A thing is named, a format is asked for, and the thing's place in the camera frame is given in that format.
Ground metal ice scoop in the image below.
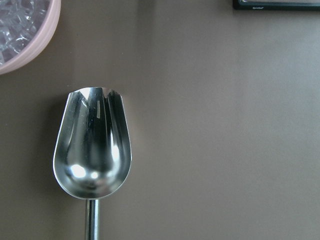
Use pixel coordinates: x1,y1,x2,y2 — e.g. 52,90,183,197
52,87,132,240

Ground black glass rack tray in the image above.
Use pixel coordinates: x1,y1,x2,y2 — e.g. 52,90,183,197
232,0,320,11

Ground pink bowl with ice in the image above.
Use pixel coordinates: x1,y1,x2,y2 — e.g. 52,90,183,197
0,0,62,75

